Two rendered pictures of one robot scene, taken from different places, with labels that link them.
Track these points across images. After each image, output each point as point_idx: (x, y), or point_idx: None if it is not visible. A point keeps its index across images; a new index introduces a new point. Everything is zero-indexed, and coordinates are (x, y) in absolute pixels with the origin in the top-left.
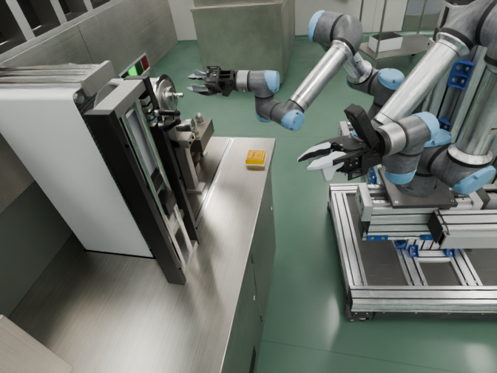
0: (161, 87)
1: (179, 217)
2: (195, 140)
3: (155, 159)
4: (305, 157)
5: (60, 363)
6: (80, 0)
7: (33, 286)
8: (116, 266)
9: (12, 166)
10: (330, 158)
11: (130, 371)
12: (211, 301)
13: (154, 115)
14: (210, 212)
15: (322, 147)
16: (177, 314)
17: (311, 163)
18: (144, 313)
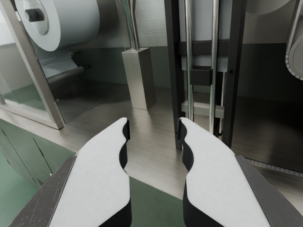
0: None
1: (209, 107)
2: None
3: (212, 22)
4: (178, 128)
5: (143, 100)
6: None
7: (202, 93)
8: (208, 116)
9: (246, 24)
10: (89, 154)
11: (130, 126)
12: (152, 163)
13: None
14: (277, 177)
15: (205, 172)
16: (152, 144)
17: (121, 117)
18: (162, 129)
